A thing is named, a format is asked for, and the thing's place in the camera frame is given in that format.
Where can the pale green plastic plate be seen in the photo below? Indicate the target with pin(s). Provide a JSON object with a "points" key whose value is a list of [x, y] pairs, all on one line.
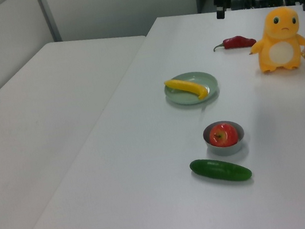
{"points": [[178, 95]]}

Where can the red chili pepper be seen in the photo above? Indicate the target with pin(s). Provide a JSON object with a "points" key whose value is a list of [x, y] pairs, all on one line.
{"points": [[235, 42]]}

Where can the small grey bowl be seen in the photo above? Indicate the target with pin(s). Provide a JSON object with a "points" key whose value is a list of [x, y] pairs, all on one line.
{"points": [[224, 149]]}

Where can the red apple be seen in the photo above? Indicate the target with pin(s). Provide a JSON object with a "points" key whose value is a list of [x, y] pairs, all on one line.
{"points": [[223, 134]]}

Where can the grey partition post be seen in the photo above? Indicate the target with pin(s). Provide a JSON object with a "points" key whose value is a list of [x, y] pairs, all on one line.
{"points": [[49, 17]]}

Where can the orange plush toy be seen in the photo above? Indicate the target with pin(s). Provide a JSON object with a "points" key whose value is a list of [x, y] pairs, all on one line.
{"points": [[279, 42]]}

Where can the yellow banana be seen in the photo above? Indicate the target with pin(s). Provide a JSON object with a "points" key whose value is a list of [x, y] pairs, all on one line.
{"points": [[187, 87]]}

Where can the green cucumber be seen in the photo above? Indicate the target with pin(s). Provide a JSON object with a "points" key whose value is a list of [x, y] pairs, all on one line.
{"points": [[220, 170]]}

